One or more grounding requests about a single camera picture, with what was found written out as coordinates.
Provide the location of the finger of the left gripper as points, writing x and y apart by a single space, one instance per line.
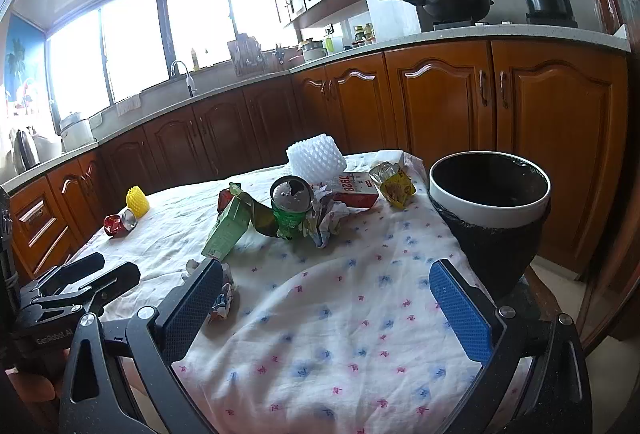
95 288
56 279

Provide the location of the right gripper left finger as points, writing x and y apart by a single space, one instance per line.
96 395

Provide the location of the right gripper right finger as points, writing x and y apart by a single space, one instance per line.
555 396

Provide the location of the green paper carton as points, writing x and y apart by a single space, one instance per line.
230 225

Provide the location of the green drink can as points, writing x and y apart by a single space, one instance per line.
291 199

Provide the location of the white paper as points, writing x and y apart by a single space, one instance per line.
323 219

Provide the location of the yellow snack wrapper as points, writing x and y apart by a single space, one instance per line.
393 183

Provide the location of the black white trash bin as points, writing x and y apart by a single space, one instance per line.
495 204

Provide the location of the brown lower kitchen cabinets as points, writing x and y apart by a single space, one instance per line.
560 105

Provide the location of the red crushed can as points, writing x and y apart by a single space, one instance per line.
120 224

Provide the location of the small crumpled wrapper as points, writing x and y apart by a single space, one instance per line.
221 307

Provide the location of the white rice cooker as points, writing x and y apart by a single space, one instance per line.
75 132

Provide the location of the floral white tablecloth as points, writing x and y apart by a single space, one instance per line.
342 339

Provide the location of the chrome sink faucet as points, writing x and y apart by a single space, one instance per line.
179 68

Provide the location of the white foam fruit net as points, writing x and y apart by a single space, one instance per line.
316 159

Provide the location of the red white milk carton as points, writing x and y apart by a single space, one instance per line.
355 189

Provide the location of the knife block with utensils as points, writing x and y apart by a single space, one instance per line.
246 55

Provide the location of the condiment jars on counter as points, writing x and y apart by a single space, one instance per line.
363 35

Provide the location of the black wok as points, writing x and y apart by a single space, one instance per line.
448 11

